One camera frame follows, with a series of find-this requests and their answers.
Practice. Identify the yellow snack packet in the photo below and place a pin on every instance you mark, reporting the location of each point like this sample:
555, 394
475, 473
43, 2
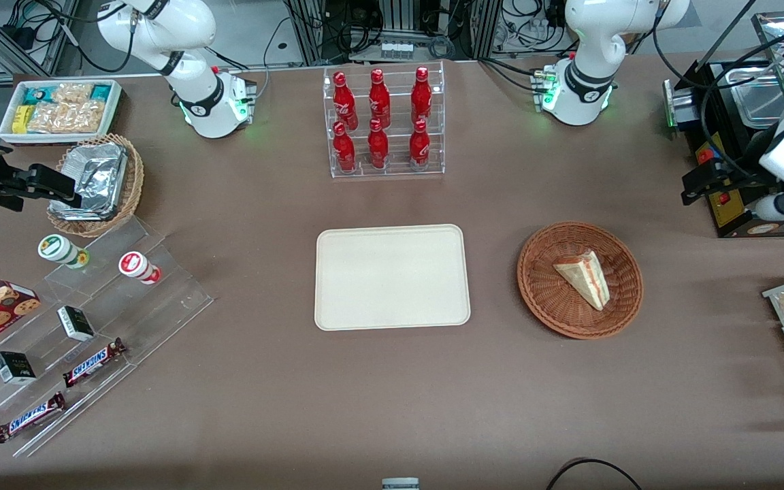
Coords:
20, 120

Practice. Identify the green lid white cup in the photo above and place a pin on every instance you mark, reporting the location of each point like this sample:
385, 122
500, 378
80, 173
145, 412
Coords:
57, 248

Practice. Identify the silver foil pack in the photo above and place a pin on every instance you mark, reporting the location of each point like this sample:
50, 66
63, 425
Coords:
99, 170
82, 209

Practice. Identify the cream plastic tray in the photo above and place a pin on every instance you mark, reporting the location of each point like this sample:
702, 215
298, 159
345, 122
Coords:
392, 278

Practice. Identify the oval brown wicker basket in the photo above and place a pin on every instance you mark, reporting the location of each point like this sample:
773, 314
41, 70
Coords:
135, 184

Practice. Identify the red soda bottle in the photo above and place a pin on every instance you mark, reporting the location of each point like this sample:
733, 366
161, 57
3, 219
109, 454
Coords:
344, 102
378, 148
344, 151
379, 101
419, 146
421, 97

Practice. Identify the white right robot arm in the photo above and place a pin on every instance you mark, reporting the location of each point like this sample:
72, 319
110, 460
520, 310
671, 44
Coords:
194, 82

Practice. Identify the clear acrylic bottle rack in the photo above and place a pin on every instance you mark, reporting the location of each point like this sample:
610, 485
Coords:
385, 153

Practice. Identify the grey block with green light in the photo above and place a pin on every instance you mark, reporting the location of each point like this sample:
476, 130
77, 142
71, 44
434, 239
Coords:
679, 109

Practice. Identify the triangle sandwich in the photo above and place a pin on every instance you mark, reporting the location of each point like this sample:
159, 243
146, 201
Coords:
586, 275

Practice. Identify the steel pan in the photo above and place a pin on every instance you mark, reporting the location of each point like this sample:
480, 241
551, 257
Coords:
763, 102

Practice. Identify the round brown wicker basket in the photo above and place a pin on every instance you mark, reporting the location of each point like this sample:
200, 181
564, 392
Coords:
547, 299

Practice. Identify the clear acrylic stepped display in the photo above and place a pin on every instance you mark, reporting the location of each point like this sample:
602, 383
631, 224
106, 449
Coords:
140, 320

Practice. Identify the small grey device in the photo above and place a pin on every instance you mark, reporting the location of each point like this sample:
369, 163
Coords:
400, 484

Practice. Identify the small black box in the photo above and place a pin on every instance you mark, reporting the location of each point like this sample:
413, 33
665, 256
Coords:
14, 368
76, 324

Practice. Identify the Snickers bar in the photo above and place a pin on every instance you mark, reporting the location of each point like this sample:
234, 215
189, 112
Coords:
30, 417
92, 363

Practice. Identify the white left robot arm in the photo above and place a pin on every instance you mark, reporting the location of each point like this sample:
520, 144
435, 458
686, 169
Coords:
593, 41

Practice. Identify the black food warmer machine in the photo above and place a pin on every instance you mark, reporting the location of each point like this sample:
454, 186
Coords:
729, 211

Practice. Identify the white power strip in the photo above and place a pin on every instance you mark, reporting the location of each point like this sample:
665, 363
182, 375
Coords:
396, 50

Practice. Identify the aluminium frame rack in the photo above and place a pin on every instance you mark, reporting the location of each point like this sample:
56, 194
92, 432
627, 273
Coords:
399, 20

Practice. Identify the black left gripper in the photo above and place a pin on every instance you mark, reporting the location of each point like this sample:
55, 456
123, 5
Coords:
748, 165

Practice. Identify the white rectangular snack bin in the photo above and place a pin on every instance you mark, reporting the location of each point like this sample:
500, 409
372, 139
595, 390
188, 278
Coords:
5, 129

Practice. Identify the red lid white cup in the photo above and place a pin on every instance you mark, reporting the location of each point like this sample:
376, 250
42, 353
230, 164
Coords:
135, 264

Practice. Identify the teal snack packet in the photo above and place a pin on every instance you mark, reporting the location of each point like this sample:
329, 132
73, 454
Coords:
101, 92
38, 94

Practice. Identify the clear bag of crackers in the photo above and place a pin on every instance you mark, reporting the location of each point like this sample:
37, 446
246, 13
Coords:
72, 93
65, 118

